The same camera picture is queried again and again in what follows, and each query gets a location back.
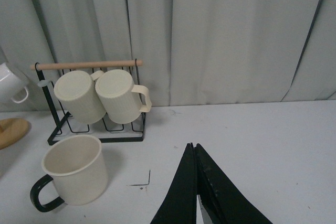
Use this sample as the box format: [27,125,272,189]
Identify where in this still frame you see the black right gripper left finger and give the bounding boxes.
[151,143,197,224]

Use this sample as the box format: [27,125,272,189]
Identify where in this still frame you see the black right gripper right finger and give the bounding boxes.
[195,144,271,223]

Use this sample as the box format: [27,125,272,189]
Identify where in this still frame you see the cream smiley mug black handle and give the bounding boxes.
[30,134,108,212]

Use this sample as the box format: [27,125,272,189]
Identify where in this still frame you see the cream ribbed mug right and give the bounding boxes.
[95,69,152,124]

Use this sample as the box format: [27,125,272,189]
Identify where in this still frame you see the cream ribbed mug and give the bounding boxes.
[54,70,106,124]
[95,69,152,124]

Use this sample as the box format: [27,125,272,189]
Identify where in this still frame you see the cream ribbed mug left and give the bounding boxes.
[54,70,106,124]

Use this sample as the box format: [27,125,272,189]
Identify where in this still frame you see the grey curtain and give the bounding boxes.
[1,0,335,112]

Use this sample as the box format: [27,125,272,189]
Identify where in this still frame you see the wooden mug tree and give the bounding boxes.
[1,118,30,149]

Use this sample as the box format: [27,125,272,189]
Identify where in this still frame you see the white mug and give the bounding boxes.
[1,62,29,104]

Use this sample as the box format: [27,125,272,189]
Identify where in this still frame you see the black wire cup rack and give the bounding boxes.
[30,59,146,146]

